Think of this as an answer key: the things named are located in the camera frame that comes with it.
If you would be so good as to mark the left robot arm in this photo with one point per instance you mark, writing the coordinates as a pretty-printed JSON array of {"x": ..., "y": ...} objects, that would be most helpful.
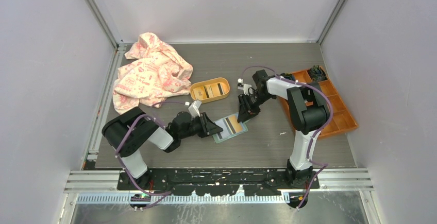
[{"x": 129, "y": 131}]

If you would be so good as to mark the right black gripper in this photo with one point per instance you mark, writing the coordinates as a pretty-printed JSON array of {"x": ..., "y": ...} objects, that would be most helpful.
[{"x": 245, "y": 108}]

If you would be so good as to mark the green card holder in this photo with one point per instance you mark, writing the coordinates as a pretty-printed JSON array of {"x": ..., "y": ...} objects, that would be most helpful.
[{"x": 232, "y": 128}]

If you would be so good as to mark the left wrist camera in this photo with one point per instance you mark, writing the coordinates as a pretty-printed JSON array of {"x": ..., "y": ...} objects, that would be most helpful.
[{"x": 193, "y": 108}]

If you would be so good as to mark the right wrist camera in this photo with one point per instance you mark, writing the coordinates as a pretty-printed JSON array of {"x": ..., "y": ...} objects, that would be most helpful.
[{"x": 243, "y": 86}]

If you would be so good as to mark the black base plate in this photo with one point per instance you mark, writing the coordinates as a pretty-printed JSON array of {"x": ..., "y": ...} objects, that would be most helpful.
[{"x": 221, "y": 181}]

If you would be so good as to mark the dark rolled item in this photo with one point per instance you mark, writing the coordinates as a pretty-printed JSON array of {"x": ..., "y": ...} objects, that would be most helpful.
[
  {"x": 317, "y": 74},
  {"x": 288, "y": 76}
]

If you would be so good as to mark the orange compartment organizer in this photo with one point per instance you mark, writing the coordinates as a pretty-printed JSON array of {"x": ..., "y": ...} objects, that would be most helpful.
[{"x": 342, "y": 121}]

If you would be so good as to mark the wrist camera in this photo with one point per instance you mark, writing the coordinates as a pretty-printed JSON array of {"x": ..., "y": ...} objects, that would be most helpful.
[
  {"x": 193, "y": 108},
  {"x": 243, "y": 86}
]

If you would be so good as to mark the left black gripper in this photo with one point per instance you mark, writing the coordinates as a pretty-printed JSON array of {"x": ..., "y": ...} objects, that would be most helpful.
[{"x": 206, "y": 130}]

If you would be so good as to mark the yellow oval tray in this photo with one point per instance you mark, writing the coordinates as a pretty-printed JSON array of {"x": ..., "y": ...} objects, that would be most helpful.
[{"x": 210, "y": 90}]

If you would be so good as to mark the pink patterned cloth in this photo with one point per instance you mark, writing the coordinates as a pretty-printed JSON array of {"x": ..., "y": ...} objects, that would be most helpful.
[{"x": 156, "y": 72}]

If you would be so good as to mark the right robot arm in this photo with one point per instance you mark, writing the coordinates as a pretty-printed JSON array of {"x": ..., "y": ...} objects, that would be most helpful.
[{"x": 309, "y": 111}]

